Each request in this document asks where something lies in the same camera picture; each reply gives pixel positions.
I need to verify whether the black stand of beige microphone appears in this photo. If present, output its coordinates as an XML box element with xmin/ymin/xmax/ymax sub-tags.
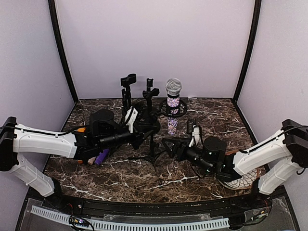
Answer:
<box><xmin>142</xmin><ymin>78</ymin><xmax>160</xmax><ymax>116</ymax></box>

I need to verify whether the black stand of purple microphone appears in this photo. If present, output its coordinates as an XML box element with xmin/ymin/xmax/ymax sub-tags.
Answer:
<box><xmin>141</xmin><ymin>88</ymin><xmax>160</xmax><ymax>134</ymax></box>

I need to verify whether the black tripod mic stand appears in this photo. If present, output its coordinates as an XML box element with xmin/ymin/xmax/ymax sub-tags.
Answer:
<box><xmin>127</xmin><ymin>98</ymin><xmax>188</xmax><ymax>186</ymax></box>

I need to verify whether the glitter silver microphone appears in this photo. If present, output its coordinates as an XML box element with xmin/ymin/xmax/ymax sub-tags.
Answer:
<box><xmin>166</xmin><ymin>78</ymin><xmax>182</xmax><ymax>135</ymax></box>

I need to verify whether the beige pink microphone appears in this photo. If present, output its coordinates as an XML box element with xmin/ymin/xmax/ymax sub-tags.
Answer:
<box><xmin>88</xmin><ymin>157</ymin><xmax>96</xmax><ymax>165</ymax></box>

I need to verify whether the flower pattern plate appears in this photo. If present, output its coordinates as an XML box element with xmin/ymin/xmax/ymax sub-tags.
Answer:
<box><xmin>218</xmin><ymin>168</ymin><xmax>260</xmax><ymax>191</ymax></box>

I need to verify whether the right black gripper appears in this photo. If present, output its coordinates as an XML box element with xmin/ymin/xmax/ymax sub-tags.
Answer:
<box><xmin>161</xmin><ymin>137</ymin><xmax>215</xmax><ymax>174</ymax></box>

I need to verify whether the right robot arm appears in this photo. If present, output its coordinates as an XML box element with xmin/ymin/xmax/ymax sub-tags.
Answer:
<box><xmin>162</xmin><ymin>119</ymin><xmax>308</xmax><ymax>209</ymax></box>

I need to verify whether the white cable duct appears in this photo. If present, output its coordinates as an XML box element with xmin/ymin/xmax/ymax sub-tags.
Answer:
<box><xmin>30</xmin><ymin>205</ymin><xmax>230</xmax><ymax>231</ymax></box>

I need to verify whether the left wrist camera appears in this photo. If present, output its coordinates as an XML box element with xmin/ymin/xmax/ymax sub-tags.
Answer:
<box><xmin>120</xmin><ymin>106</ymin><xmax>144</xmax><ymax>135</ymax></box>

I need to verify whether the black frame post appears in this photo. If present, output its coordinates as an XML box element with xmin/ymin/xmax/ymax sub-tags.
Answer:
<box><xmin>232</xmin><ymin>0</ymin><xmax>262</xmax><ymax>104</ymax></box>
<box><xmin>48</xmin><ymin>0</ymin><xmax>79</xmax><ymax>103</ymax></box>

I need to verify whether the purple microphone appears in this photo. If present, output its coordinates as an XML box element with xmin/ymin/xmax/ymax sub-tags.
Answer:
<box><xmin>94</xmin><ymin>149</ymin><xmax>110</xmax><ymax>166</ymax></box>

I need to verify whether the left black frame post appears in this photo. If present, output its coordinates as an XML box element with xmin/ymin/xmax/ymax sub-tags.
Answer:
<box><xmin>48</xmin><ymin>0</ymin><xmax>79</xmax><ymax>103</ymax></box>

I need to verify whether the orange microphone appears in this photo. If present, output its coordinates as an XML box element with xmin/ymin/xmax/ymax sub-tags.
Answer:
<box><xmin>77</xmin><ymin>127</ymin><xmax>86</xmax><ymax>165</ymax></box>

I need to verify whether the right black frame post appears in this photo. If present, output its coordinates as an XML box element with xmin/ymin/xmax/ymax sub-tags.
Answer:
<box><xmin>232</xmin><ymin>0</ymin><xmax>262</xmax><ymax>104</ymax></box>

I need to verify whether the black front rail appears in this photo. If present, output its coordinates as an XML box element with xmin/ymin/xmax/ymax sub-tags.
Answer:
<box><xmin>43</xmin><ymin>190</ymin><xmax>272</xmax><ymax>218</ymax></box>

